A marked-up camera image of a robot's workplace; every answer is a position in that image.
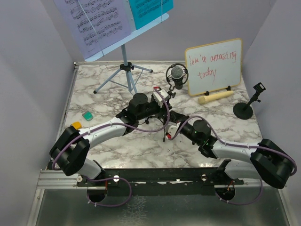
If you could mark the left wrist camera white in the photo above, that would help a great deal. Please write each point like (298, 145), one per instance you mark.
(160, 95)

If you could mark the whiteboard with yellow frame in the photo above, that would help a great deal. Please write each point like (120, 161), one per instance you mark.
(214, 66)

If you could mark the cyan sheet music page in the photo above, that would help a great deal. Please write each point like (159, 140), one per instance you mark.
(145, 11)

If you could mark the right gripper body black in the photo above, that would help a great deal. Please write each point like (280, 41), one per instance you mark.
(182, 119)

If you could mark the aluminium rail frame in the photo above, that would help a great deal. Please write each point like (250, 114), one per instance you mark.
(49, 179)

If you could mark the cream toy microphone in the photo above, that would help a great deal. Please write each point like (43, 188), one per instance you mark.
(206, 99)

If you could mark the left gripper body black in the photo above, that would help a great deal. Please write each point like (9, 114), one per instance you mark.
(155, 109)

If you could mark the black round-base mic stand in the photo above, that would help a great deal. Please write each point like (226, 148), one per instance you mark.
(243, 110)

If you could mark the yellow eraser block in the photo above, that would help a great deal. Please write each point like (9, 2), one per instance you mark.
(77, 125)

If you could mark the black studio microphone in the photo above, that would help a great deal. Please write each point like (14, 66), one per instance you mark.
(176, 76)

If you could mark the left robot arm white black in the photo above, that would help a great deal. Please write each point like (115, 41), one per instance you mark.
(70, 151)

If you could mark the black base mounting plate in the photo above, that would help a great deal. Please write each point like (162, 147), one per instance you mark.
(174, 181)

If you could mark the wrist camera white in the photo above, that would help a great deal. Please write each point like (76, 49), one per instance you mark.
(160, 95)
(171, 130)

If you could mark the green eraser block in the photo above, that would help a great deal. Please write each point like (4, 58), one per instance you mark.
(87, 116)

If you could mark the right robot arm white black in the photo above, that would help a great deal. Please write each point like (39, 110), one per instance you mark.
(270, 162)

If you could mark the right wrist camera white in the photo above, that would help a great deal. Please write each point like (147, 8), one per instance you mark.
(171, 130)

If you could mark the lilac sheet music page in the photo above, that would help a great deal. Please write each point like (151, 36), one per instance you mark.
(101, 12)

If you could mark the light blue music stand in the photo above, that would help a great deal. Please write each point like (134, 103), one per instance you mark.
(124, 63)

